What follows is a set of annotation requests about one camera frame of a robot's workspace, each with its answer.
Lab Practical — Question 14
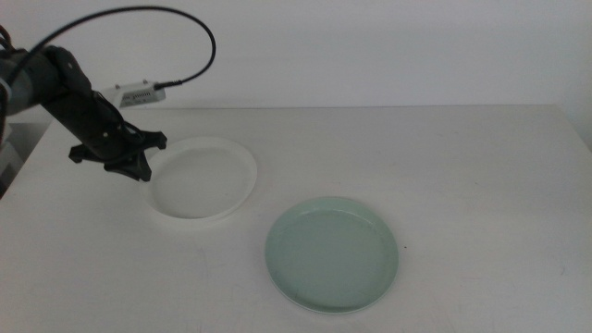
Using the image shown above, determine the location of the pale green shallow bowl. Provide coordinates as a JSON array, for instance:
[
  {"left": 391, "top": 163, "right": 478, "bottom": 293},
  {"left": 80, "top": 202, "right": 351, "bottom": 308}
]
[{"left": 264, "top": 195, "right": 401, "bottom": 314}]

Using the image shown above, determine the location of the white shallow bowl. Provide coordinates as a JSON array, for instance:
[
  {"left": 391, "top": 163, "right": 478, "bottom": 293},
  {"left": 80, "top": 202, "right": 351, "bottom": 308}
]
[{"left": 143, "top": 135, "right": 259, "bottom": 222}]

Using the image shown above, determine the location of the white side furniture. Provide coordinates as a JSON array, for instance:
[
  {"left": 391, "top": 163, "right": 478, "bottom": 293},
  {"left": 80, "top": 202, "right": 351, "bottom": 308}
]
[{"left": 0, "top": 120, "right": 24, "bottom": 186}]

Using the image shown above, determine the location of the black camera cable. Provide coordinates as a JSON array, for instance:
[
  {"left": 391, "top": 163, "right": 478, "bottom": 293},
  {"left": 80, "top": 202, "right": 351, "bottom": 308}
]
[{"left": 0, "top": 5, "right": 217, "bottom": 92}]

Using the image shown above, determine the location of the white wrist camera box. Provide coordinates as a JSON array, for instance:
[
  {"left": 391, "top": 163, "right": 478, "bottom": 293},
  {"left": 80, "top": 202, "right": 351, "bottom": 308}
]
[{"left": 98, "top": 80, "right": 167, "bottom": 109}]

